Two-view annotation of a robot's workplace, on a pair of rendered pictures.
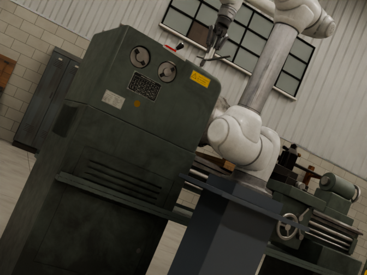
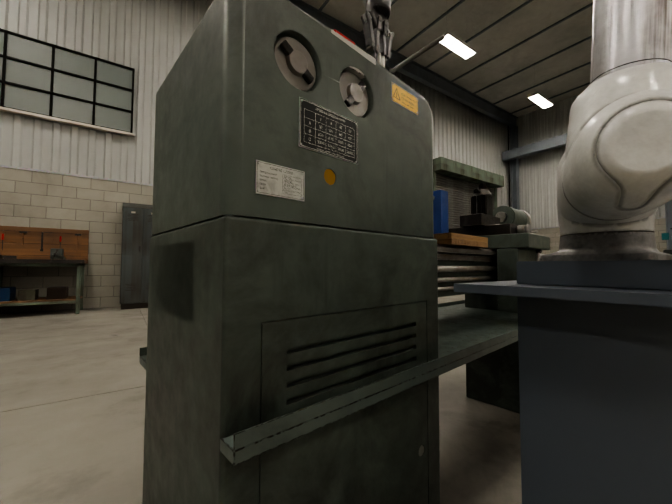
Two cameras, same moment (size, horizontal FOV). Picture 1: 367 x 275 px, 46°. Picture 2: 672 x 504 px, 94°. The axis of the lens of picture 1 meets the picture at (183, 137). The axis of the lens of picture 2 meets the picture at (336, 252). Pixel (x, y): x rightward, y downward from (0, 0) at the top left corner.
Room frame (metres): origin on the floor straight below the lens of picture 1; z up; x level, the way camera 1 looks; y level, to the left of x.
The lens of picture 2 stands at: (1.38, 0.39, 0.79)
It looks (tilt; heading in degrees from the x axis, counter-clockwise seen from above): 3 degrees up; 346
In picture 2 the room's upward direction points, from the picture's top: straight up
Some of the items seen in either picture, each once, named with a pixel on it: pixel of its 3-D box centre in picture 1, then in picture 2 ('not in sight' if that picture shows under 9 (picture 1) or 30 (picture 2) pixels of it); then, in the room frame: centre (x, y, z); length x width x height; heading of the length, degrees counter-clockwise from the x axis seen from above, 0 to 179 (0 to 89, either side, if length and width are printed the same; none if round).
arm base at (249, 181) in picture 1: (251, 183); (607, 248); (1.91, -0.35, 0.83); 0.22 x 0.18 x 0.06; 112
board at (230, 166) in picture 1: (226, 167); (428, 243); (2.56, -0.30, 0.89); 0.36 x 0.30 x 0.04; 28
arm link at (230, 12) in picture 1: (226, 14); not in sight; (2.24, 0.05, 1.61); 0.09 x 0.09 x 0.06
